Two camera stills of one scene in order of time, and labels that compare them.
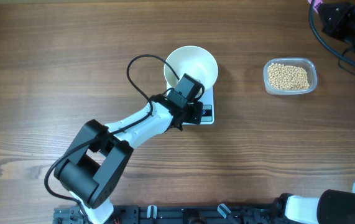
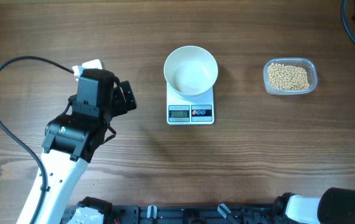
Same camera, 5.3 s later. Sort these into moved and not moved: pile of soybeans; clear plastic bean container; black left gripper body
Moved: black left gripper body
Not moved: pile of soybeans; clear plastic bean container
